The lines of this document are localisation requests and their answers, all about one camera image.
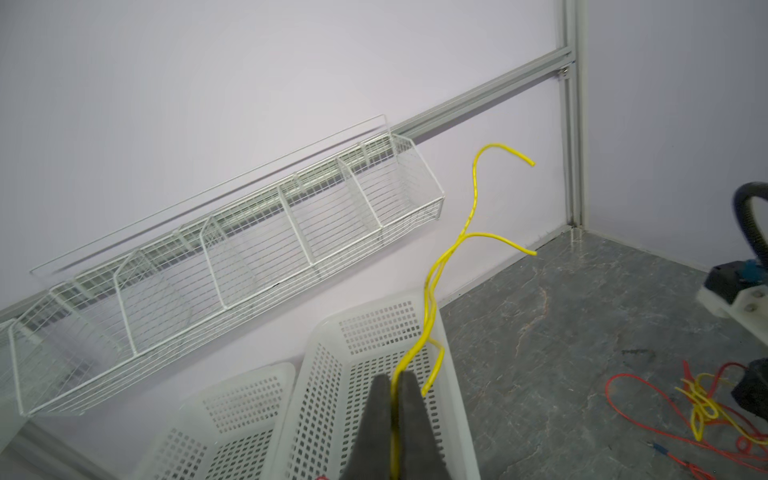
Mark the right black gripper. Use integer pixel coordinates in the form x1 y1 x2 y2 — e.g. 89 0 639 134
731 358 768 421

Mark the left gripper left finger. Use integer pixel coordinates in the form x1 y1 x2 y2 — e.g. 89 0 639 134
341 374 394 480

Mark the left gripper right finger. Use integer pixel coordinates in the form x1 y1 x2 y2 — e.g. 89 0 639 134
397 371 450 480

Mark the red cable bundle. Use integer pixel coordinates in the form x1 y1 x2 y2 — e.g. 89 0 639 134
604 359 768 480

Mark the yellow cable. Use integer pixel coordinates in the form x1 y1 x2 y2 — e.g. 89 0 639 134
388 142 538 480

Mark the back right white plastic basket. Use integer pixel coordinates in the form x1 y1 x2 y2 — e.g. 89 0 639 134
267 289 481 479

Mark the white plastic basket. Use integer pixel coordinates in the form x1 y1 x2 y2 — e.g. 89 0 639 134
133 362 296 479
267 289 481 479

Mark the back left white plastic basket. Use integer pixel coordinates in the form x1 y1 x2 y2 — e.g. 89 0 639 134
133 362 296 479

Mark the long white wire wall shelf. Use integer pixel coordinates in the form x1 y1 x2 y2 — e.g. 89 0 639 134
1 115 444 417

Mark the aluminium frame profile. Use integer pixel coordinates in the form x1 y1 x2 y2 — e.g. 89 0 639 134
394 1 586 228

